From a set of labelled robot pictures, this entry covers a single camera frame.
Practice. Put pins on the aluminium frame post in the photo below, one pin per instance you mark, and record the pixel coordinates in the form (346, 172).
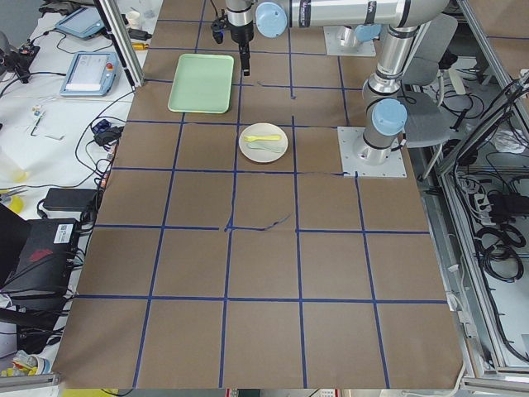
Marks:
(116, 28)

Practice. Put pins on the light green plastic tray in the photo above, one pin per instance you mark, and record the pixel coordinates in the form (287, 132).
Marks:
(202, 84)

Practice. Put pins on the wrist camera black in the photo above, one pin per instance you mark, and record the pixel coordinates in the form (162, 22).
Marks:
(217, 27)

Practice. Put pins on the near blue teach pendant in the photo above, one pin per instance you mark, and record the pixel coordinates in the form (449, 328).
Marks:
(90, 74)

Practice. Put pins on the blue teach pendant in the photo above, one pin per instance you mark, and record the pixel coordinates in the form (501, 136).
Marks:
(90, 74)
(83, 23)

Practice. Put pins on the light green plastic spoon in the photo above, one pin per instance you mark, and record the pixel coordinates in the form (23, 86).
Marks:
(258, 145)

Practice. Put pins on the white paper cup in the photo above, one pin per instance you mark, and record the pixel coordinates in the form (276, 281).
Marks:
(133, 19)

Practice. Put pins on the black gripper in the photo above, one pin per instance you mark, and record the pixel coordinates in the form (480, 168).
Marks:
(240, 34)

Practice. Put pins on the far blue teach pendant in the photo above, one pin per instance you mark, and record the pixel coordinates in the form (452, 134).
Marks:
(83, 23)

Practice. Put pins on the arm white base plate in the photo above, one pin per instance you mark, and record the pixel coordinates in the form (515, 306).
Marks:
(358, 159)
(333, 46)

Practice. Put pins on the grey office chair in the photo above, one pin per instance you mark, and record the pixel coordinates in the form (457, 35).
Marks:
(425, 125)

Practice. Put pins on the white round plate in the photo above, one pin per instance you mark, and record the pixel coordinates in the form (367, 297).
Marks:
(261, 156)

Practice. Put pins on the aluminium side rail frame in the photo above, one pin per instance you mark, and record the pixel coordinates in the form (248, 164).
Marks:
(477, 194)

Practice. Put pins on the black power adapter brick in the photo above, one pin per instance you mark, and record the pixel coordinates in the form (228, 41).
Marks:
(74, 200)

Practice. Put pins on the yellow plastic fork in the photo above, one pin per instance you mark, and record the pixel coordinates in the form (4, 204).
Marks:
(253, 138)

